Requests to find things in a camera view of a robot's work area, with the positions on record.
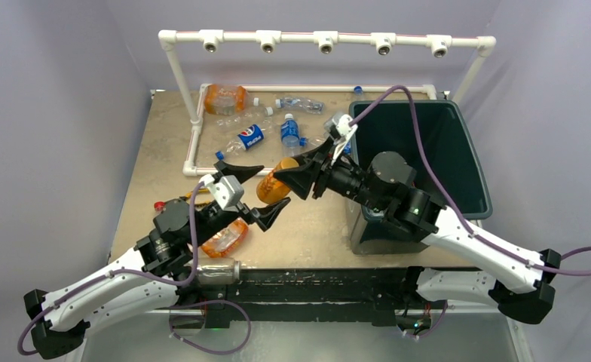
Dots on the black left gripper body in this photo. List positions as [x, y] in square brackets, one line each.
[212, 222]

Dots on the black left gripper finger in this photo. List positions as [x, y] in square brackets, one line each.
[241, 173]
[265, 217]

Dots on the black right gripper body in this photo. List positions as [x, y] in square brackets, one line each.
[340, 176]

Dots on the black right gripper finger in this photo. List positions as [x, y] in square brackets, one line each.
[323, 150]
[303, 180]

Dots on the small orange bottle amber cap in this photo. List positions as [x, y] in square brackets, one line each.
[270, 190]

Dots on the large orange label crushed bottle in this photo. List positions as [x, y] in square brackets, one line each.
[227, 240]

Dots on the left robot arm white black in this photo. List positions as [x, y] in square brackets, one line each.
[152, 274]

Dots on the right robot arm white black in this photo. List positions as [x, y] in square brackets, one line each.
[513, 279]

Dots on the dark green plastic bin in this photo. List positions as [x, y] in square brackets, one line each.
[450, 152]

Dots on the clear bottle blue label right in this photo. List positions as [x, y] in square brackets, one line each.
[309, 143]

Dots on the yellow black pliers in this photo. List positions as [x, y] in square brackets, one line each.
[203, 198]

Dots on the clear Pepsi bottle blue cap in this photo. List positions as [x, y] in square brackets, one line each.
[241, 142]

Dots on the blue label bottle upright centre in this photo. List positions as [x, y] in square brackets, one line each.
[290, 136]

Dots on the clear bottle white cap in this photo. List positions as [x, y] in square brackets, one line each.
[253, 113]

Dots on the clear crushed bottle front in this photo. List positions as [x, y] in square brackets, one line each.
[219, 271]

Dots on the clear crushed bottle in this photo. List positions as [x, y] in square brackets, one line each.
[300, 104]
[219, 271]

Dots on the clear bottle red cap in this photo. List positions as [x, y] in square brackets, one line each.
[159, 206]

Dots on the clear crushed bottle back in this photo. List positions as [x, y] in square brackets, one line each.
[300, 104]

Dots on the Pepsi bottle back right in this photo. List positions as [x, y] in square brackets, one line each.
[358, 92]

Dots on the orange label bottle far corner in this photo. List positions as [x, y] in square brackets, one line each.
[225, 99]

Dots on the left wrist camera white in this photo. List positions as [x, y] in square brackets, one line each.
[227, 191]

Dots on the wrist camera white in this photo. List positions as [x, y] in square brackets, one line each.
[341, 129]
[227, 191]

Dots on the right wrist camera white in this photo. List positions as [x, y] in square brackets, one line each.
[341, 129]

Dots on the white PVC pipe frame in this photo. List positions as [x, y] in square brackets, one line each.
[211, 39]

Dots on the black table front rail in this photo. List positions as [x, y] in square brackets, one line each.
[378, 296]

